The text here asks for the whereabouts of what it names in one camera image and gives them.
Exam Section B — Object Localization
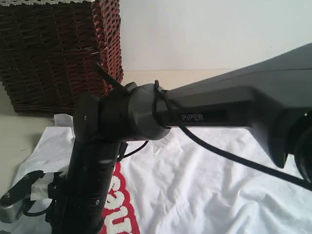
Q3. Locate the black cable tie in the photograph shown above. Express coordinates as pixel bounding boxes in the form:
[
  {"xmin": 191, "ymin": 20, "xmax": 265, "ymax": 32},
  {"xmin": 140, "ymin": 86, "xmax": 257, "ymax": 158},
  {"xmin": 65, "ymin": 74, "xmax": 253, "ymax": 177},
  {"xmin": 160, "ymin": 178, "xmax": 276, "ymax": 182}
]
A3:
[{"xmin": 94, "ymin": 62, "xmax": 171, "ymax": 129}]

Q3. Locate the white lace cloth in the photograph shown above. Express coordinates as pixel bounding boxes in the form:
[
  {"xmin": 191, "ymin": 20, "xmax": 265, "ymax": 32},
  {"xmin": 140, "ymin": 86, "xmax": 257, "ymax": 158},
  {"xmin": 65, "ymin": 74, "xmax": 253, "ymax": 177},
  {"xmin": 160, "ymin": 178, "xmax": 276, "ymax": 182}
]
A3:
[{"xmin": 0, "ymin": 0, "xmax": 94, "ymax": 7}]

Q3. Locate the black camera cable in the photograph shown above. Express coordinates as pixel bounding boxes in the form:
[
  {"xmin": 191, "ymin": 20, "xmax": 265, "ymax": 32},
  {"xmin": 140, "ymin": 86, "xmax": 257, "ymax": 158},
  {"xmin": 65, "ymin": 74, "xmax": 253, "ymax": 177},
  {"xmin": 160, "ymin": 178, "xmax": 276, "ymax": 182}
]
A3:
[{"xmin": 23, "ymin": 126, "xmax": 312, "ymax": 216}]

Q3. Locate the brown wicker laundry basket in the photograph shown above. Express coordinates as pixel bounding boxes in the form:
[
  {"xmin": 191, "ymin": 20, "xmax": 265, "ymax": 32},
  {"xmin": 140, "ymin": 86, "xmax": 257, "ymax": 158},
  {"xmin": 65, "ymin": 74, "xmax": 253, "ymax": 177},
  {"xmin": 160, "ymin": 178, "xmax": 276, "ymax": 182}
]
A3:
[{"xmin": 0, "ymin": 0, "xmax": 123, "ymax": 115}]

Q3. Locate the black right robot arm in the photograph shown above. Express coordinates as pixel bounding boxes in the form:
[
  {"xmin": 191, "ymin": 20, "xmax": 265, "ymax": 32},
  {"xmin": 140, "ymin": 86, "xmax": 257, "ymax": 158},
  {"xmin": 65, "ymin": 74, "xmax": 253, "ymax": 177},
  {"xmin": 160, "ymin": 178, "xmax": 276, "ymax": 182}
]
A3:
[{"xmin": 46, "ymin": 44, "xmax": 312, "ymax": 234}]

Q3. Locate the white t-shirt red lettering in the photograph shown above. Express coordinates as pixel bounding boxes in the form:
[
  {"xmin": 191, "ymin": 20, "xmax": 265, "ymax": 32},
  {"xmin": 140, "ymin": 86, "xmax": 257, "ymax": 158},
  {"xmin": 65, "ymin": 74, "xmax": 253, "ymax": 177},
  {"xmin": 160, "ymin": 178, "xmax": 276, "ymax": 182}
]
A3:
[{"xmin": 13, "ymin": 114, "xmax": 312, "ymax": 234}]

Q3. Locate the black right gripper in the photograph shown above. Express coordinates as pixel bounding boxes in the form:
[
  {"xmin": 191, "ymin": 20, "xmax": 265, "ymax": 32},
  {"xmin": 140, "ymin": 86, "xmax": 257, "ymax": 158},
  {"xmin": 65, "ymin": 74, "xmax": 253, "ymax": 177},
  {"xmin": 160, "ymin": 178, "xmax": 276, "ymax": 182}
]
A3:
[{"xmin": 46, "ymin": 141, "xmax": 127, "ymax": 234}]

